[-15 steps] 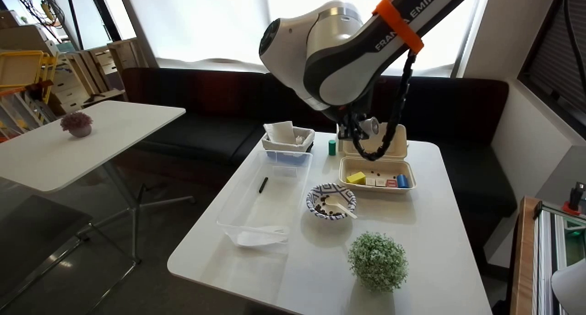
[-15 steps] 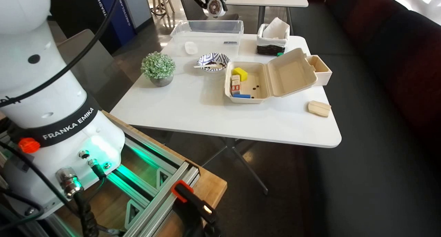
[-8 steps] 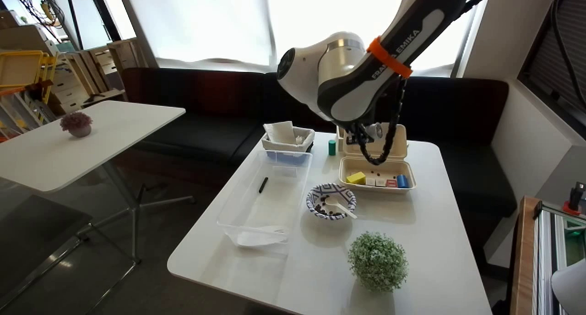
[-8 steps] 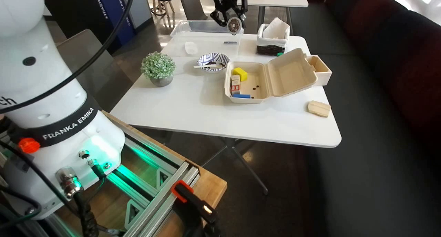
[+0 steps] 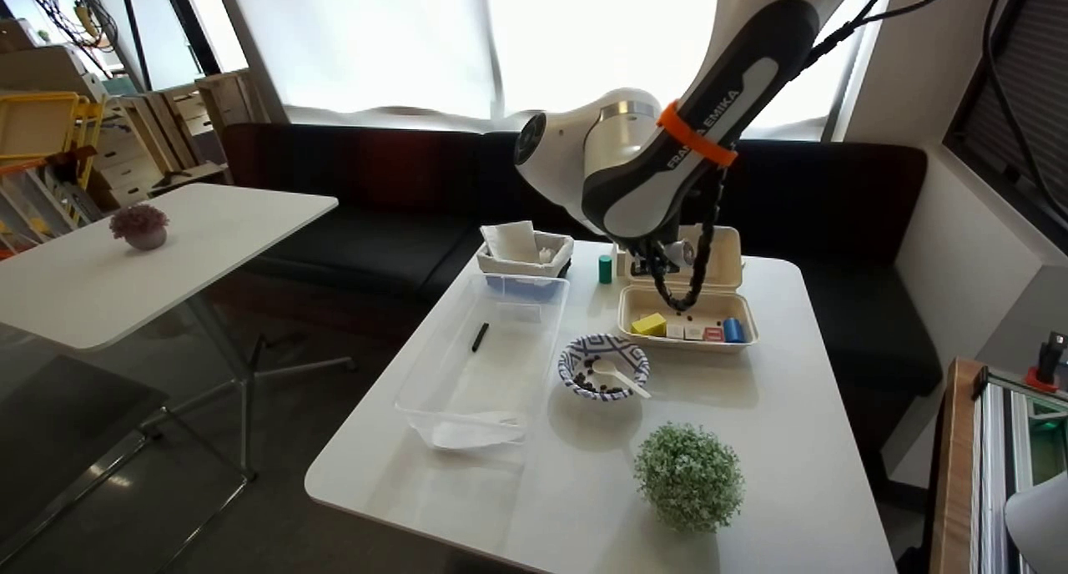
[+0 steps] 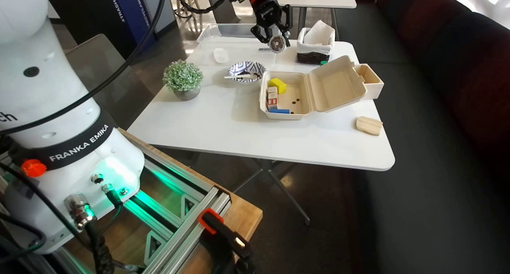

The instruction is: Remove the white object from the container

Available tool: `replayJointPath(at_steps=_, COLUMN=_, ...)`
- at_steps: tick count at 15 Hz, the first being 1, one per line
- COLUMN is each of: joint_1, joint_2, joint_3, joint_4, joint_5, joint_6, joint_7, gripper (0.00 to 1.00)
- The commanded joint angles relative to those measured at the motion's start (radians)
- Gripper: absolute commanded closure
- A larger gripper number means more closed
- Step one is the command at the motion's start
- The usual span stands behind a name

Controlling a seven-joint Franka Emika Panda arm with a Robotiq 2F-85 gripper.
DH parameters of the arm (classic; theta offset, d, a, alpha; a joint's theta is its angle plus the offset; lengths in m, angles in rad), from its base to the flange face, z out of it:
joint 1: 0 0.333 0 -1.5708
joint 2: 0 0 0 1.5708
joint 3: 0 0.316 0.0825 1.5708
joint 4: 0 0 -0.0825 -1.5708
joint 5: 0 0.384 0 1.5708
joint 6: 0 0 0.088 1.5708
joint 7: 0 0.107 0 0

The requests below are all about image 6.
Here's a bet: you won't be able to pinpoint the small potted plant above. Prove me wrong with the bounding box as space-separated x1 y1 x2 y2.
163 59 204 101

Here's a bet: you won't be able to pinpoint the wooden block red letters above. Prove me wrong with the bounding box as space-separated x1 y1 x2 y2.
266 86 279 110

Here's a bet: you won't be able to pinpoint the beige clamshell takeaway box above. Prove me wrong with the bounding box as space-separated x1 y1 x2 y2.
259 55 368 121

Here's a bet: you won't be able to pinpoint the black braided cable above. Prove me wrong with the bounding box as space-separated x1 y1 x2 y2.
84 221 141 274

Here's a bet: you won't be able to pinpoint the brown toy donut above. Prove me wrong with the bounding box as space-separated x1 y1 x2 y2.
269 35 287 54

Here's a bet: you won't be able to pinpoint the black and orange clamp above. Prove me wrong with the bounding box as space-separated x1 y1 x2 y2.
198 208 256 274

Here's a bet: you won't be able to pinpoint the grey chair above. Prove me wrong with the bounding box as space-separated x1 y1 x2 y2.
65 33 155 130

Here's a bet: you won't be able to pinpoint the blue patterned bowl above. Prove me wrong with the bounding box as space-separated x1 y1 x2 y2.
228 61 267 84

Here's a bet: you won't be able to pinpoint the trash and recycling cabinet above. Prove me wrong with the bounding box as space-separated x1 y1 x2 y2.
45 0 177 60

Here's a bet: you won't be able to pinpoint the white object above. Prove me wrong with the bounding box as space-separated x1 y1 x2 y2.
213 47 230 64

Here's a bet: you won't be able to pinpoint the basket with white liner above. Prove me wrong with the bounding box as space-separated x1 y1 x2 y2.
296 26 336 65

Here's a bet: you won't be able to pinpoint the wooden lid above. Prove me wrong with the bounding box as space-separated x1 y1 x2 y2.
355 116 384 137

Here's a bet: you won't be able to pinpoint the yellow block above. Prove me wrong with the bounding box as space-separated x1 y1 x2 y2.
268 78 287 95

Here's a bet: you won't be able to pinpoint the open wooden box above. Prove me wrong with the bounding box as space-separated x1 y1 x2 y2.
353 63 385 100

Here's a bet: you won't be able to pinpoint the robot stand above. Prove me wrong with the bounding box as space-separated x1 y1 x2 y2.
0 127 263 274

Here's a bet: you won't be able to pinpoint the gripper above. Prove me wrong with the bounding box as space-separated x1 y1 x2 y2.
250 0 294 44

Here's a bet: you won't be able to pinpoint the dark bench sofa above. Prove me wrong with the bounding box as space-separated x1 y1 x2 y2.
334 0 510 274

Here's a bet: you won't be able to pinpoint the white napkin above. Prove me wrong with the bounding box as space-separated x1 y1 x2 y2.
303 20 335 46

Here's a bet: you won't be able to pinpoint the clear plastic container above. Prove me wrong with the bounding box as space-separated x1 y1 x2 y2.
196 23 277 67

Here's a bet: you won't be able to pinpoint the row of chairs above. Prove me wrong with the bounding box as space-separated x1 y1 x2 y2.
169 0 209 32

